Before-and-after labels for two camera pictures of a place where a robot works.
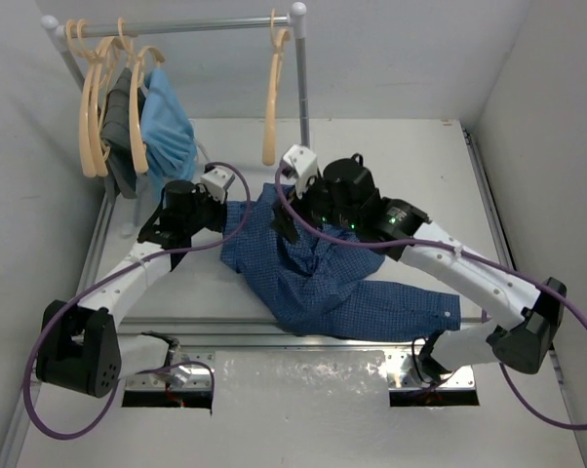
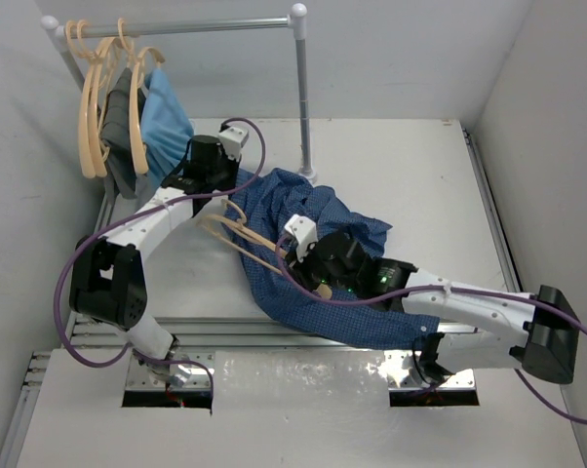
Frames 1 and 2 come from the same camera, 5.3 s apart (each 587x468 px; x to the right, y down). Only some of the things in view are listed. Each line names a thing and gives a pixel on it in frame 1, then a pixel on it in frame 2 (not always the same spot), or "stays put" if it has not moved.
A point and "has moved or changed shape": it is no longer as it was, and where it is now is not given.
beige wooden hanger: [280, 37] -> [237, 222]
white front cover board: [304, 409] stays put
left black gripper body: [215, 214] -> [229, 171]
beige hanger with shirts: [133, 111] stays put
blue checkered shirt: [315, 284] has moved or changed shape
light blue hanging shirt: [170, 138] stays put
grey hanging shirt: [120, 171] stays put
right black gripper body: [316, 205] -> [313, 271]
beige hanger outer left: [86, 138] stays put
